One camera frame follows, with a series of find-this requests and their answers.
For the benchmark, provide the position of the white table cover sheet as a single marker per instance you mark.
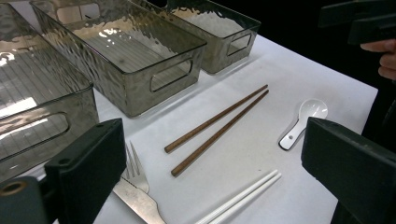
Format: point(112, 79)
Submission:
point(249, 155)

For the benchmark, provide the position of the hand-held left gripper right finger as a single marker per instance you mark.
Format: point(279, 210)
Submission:
point(351, 168)

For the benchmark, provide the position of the white ceramic spoon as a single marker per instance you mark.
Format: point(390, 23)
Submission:
point(311, 108)

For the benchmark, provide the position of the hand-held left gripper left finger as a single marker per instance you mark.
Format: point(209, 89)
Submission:
point(90, 168)

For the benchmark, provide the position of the metal knife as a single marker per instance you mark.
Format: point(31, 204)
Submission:
point(140, 202)

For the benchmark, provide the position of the white chopstick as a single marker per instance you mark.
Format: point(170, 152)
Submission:
point(249, 199)
point(243, 192)

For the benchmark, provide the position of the metal fork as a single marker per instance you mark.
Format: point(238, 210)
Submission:
point(138, 177)

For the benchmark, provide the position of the smoky clear plastic bin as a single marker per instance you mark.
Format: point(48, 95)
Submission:
point(37, 77)
point(137, 102)
point(218, 59)

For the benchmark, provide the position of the brown wooden chopstick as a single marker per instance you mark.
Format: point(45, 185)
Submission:
point(218, 135)
point(218, 117)

